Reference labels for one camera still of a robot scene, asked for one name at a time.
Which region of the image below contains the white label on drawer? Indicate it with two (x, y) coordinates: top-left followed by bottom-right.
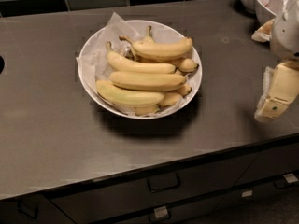
(241, 190), (253, 198)

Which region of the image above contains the bottom partly hidden banana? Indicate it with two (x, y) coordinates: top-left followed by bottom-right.
(134, 105), (160, 116)

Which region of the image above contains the black drawer handle centre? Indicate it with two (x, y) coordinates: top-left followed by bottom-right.
(147, 173), (181, 193)

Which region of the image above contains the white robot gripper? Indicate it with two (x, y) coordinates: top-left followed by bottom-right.
(251, 0), (299, 122)

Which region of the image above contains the small lower right banana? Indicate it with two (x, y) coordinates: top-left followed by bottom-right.
(159, 83), (192, 107)

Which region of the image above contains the dark centre drawer front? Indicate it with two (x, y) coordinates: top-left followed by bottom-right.
(53, 154), (255, 224)

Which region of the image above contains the white paper bowl liner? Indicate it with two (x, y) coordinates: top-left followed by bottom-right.
(76, 11), (200, 118)

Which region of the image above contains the lower drawer handle with label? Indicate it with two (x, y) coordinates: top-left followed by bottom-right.
(149, 206), (171, 223)

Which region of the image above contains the black drawer handle left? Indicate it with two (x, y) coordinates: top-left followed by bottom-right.
(17, 199), (39, 221)

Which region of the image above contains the black drawer handle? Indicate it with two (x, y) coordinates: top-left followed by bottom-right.
(147, 173), (181, 193)
(17, 199), (39, 221)

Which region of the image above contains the right drawer handle with label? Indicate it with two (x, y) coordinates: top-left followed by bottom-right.
(274, 173), (299, 189)

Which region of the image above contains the white banana bowl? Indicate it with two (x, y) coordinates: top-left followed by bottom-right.
(77, 19), (203, 120)

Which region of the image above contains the drawer handle with label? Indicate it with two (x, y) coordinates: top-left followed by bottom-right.
(149, 206), (171, 223)
(274, 173), (299, 189)

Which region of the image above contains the yellow banana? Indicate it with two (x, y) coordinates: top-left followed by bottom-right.
(109, 71), (187, 91)
(96, 80), (164, 107)
(106, 42), (177, 74)
(135, 25), (199, 73)
(119, 35), (193, 61)

